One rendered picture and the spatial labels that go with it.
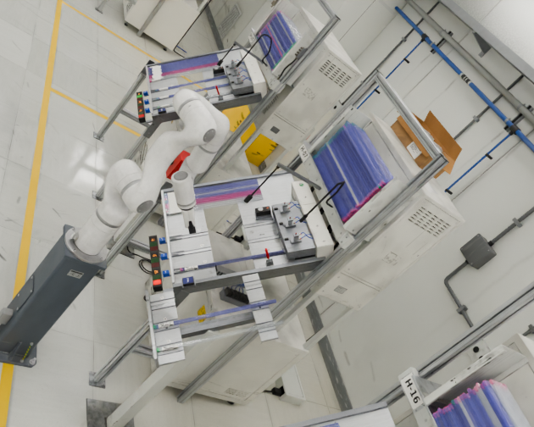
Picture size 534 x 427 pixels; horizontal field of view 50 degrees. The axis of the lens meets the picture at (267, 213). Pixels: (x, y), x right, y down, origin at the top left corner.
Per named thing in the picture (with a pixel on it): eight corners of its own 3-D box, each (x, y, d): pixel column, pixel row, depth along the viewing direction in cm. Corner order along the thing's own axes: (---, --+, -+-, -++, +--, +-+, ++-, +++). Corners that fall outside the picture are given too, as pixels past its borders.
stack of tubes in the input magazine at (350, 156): (342, 222, 254) (385, 180, 243) (311, 156, 291) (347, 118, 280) (360, 232, 261) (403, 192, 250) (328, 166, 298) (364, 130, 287)
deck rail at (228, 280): (175, 296, 257) (172, 287, 253) (174, 292, 259) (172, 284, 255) (325, 268, 267) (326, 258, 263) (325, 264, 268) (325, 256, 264)
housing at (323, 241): (316, 268, 269) (317, 246, 259) (291, 202, 304) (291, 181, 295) (332, 264, 270) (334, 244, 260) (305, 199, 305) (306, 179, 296)
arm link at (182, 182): (177, 191, 253) (175, 205, 246) (172, 168, 244) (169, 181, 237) (196, 191, 252) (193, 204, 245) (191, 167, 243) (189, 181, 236)
